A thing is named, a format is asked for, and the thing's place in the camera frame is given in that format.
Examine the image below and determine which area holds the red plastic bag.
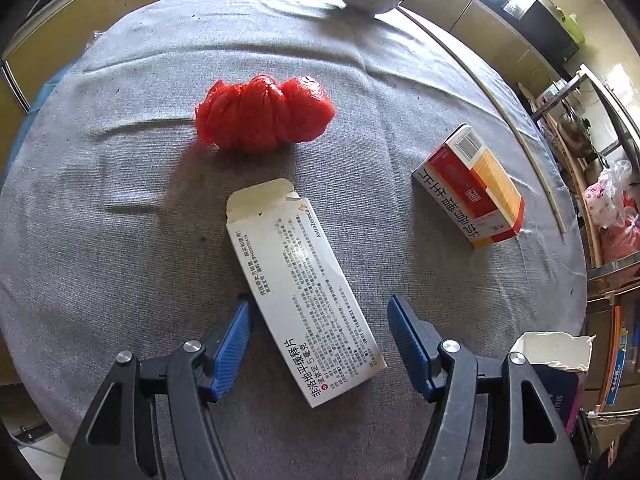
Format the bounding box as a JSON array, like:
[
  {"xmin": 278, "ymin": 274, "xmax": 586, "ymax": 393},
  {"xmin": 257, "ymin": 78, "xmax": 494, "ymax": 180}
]
[{"xmin": 194, "ymin": 74, "xmax": 335, "ymax": 153}]

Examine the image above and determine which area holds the blue carton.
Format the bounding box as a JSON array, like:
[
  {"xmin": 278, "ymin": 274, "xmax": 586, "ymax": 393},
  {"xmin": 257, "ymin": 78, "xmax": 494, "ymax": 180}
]
[{"xmin": 510, "ymin": 331, "xmax": 597, "ymax": 431}]

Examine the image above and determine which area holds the long wooden stick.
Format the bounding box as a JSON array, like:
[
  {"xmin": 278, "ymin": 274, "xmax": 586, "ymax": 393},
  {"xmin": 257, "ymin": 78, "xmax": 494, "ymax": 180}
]
[{"xmin": 400, "ymin": 10, "xmax": 568, "ymax": 235}]

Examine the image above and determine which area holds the green container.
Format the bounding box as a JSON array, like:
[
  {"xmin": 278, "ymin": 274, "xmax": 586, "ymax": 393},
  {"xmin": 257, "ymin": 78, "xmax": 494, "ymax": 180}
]
[{"xmin": 552, "ymin": 7, "xmax": 586, "ymax": 46}]

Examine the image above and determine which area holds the grey tablecloth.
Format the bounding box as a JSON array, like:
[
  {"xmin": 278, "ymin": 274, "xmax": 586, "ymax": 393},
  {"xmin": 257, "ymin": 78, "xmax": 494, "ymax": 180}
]
[{"xmin": 0, "ymin": 0, "xmax": 588, "ymax": 480}]

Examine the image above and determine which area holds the orange and white medicine box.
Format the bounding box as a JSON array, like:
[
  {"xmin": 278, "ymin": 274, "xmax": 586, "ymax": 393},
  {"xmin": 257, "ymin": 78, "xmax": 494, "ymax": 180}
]
[{"xmin": 411, "ymin": 124, "xmax": 526, "ymax": 250}]

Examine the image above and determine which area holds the pink and white plastic bag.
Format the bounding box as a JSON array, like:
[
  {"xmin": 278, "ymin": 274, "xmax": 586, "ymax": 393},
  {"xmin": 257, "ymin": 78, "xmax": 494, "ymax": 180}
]
[{"xmin": 582, "ymin": 160, "xmax": 640, "ymax": 231}]

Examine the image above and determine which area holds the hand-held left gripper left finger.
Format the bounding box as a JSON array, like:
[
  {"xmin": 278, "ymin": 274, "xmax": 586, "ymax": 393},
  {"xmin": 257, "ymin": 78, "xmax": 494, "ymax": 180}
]
[{"xmin": 60, "ymin": 296, "xmax": 251, "ymax": 480}]

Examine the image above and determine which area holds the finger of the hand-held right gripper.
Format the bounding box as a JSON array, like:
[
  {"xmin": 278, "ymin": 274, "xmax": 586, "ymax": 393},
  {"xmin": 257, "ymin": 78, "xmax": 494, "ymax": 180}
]
[{"xmin": 569, "ymin": 402, "xmax": 601, "ymax": 480}]

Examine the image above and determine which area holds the dark microwave oven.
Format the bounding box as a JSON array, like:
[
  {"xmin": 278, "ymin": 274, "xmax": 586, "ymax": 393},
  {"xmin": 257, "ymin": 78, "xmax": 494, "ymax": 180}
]
[{"xmin": 502, "ymin": 0, "xmax": 581, "ymax": 63}]

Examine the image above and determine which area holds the long white medicine box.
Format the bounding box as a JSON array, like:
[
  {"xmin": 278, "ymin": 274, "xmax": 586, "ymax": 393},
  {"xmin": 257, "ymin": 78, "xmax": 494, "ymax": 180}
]
[{"xmin": 225, "ymin": 178, "xmax": 388, "ymax": 409}]

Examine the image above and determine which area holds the metal shelf rack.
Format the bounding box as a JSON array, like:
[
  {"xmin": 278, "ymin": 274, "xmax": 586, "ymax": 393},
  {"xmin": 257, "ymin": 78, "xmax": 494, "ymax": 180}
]
[{"xmin": 520, "ymin": 62, "xmax": 640, "ymax": 411}]

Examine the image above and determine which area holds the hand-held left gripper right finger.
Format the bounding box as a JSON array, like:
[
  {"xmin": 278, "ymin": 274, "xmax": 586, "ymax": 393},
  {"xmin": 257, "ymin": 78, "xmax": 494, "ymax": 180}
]
[{"xmin": 387, "ymin": 294, "xmax": 573, "ymax": 480}]

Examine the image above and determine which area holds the steel pot with lid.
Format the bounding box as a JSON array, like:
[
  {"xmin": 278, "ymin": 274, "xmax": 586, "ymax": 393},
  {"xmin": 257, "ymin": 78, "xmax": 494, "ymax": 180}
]
[{"xmin": 557, "ymin": 110, "xmax": 598, "ymax": 161}]

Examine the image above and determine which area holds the blue table cover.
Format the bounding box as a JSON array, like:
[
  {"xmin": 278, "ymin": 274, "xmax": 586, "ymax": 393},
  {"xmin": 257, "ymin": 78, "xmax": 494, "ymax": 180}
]
[{"xmin": 20, "ymin": 67, "xmax": 71, "ymax": 121}]

